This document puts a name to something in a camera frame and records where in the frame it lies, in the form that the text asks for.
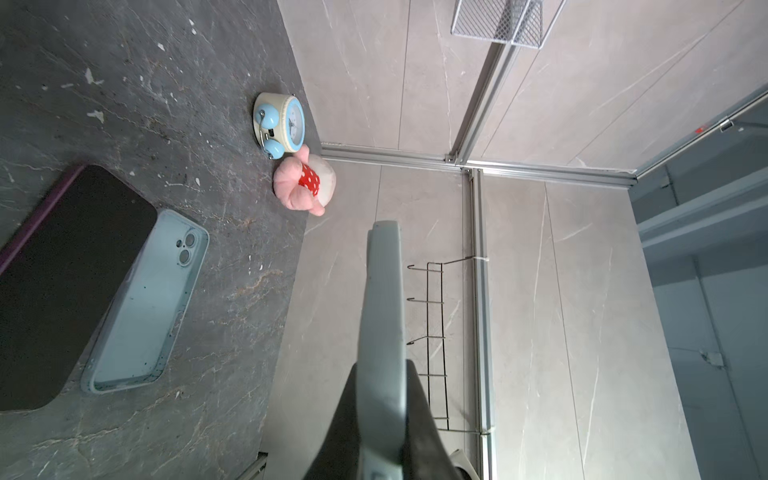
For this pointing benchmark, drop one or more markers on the cased phone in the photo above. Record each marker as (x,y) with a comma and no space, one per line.
(381,379)

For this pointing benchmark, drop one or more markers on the black wire hook rack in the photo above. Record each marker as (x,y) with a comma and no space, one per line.
(434,339)

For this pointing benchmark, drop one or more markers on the pink plush pig toy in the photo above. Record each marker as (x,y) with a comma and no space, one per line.
(305,182)

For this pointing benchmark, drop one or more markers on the white wire mesh basket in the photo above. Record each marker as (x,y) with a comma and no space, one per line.
(520,23)

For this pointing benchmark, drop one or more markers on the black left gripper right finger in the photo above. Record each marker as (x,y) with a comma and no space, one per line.
(424,456)

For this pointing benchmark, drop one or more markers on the light blue phone case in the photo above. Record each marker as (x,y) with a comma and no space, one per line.
(141,325)

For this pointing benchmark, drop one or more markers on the blue cream alarm clock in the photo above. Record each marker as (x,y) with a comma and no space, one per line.
(279,124)

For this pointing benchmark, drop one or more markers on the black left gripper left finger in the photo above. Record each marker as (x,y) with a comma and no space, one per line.
(338,456)

